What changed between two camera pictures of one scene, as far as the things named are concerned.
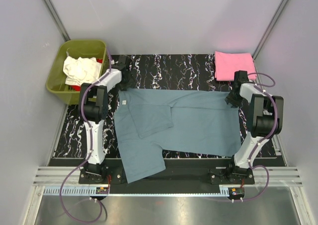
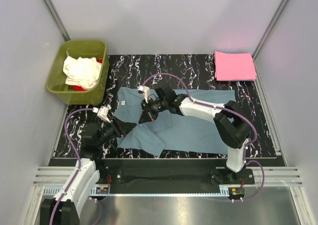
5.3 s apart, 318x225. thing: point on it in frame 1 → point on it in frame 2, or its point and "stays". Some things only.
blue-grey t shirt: (148, 121) stays
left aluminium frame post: (53, 14) stays
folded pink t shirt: (226, 63) stays
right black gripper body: (234, 99) → (158, 106)
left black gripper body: (127, 83) → (108, 132)
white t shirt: (80, 70) stays
